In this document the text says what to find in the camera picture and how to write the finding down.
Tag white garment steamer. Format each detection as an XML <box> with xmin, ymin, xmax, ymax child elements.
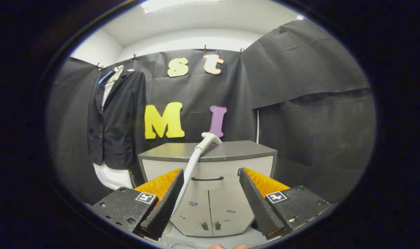
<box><xmin>165</xmin><ymin>132</ymin><xmax>223</xmax><ymax>225</ymax></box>

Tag black suit jacket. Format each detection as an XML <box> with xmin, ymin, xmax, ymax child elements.
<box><xmin>87</xmin><ymin>70</ymin><xmax>146</xmax><ymax>170</ymax></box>

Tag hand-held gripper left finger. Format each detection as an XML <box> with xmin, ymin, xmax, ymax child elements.
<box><xmin>90</xmin><ymin>168</ymin><xmax>185</xmax><ymax>241</ymax></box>

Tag grey cabinet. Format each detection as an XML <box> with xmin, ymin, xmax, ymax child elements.
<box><xmin>137</xmin><ymin>140</ymin><xmax>278</xmax><ymax>237</ymax></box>

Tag black backdrop cloth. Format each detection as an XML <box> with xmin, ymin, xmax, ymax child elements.
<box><xmin>47</xmin><ymin>17</ymin><xmax>376</xmax><ymax>208</ymax></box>

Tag cream clothes hanger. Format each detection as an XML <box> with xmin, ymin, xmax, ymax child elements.
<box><xmin>108</xmin><ymin>65</ymin><xmax>125</xmax><ymax>83</ymax></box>

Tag white shirt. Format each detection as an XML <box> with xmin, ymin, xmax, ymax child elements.
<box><xmin>93</xmin><ymin>71</ymin><xmax>134</xmax><ymax>191</ymax></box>

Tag ceiling light panel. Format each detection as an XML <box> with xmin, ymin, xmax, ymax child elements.
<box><xmin>141</xmin><ymin>0</ymin><xmax>224</xmax><ymax>14</ymax></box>

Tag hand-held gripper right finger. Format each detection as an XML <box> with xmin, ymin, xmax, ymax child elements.
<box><xmin>237</xmin><ymin>167</ymin><xmax>332</xmax><ymax>240</ymax></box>

